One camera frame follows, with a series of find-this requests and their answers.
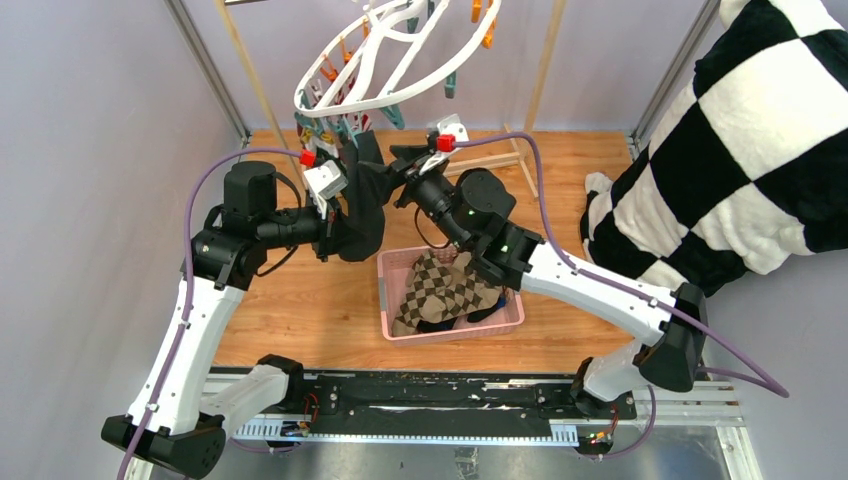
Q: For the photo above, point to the red white striped sock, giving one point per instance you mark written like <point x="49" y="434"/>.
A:
<point x="349" y="126"/>

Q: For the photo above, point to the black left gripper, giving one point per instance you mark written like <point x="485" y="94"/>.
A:
<point x="329" y="241"/>

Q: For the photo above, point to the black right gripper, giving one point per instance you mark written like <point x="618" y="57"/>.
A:
<point x="412" y="181"/>

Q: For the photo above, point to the black white checkered blanket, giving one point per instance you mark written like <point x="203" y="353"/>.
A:
<point x="748" y="165"/>

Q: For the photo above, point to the pink plastic basket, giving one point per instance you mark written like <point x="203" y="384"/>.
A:
<point x="394" y="266"/>

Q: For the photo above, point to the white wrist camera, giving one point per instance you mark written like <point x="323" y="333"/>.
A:
<point x="449" y="132"/>
<point x="324" y="182"/>

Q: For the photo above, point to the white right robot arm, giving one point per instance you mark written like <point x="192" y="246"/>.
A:
<point x="666" y="325"/>

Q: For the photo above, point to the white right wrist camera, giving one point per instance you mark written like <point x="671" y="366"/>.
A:
<point x="449" y="132"/>

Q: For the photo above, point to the argyle brown sock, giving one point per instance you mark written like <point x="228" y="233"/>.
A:
<point x="428" y="277"/>
<point x="467" y="292"/>

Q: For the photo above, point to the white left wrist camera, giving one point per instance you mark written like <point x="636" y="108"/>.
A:
<point x="324" y="182"/>

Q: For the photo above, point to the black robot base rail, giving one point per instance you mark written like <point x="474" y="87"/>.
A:
<point x="442" y="408"/>

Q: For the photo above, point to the plain black sock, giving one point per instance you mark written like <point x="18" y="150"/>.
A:
<point x="368" y="190"/>

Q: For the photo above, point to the black blue sock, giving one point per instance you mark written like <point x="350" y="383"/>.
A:
<point x="424" y="327"/>

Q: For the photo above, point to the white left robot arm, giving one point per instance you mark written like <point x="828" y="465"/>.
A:
<point x="171" y="423"/>

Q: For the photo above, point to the white round sock hanger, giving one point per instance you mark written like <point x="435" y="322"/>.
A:
<point x="367" y="65"/>

